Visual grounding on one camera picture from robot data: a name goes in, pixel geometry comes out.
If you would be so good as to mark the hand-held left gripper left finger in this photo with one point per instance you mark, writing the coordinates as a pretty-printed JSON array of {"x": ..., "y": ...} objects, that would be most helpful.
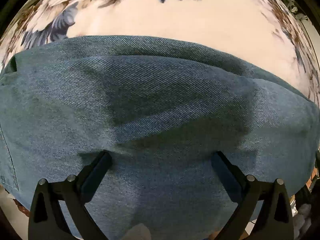
[{"x": 96, "y": 173}]

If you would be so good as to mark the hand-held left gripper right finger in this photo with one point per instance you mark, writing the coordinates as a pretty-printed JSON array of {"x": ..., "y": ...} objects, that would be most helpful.
[{"x": 225, "y": 173}]

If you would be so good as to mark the blue denim pants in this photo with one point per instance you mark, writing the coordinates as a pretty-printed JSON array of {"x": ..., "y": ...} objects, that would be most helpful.
[{"x": 155, "y": 120}]

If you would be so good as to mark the floral printed blanket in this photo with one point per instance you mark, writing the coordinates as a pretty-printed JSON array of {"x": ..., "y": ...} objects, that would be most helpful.
[{"x": 200, "y": 25}]

